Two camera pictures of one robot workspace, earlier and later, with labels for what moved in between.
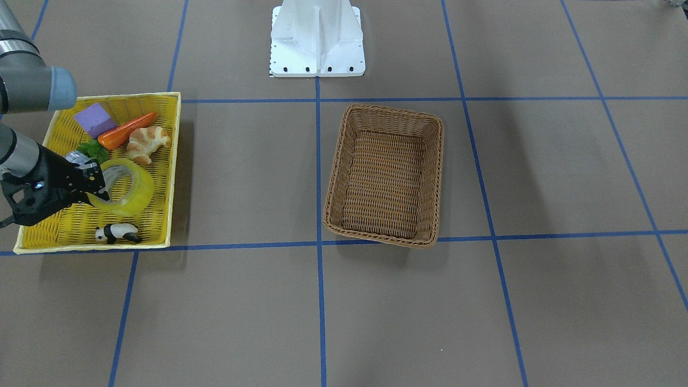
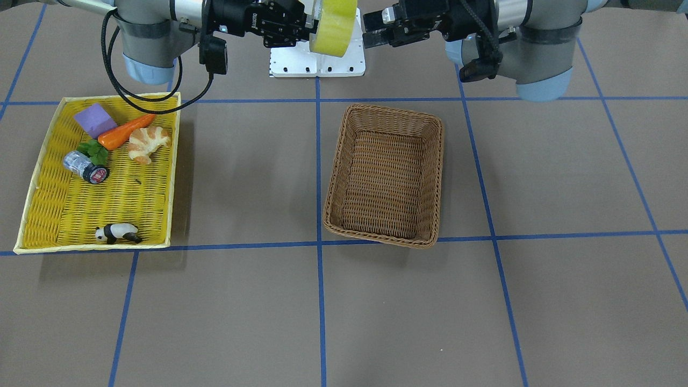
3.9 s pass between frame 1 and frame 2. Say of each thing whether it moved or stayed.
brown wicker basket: stayed
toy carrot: stayed
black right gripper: moved
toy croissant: stayed
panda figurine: stayed
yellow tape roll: moved
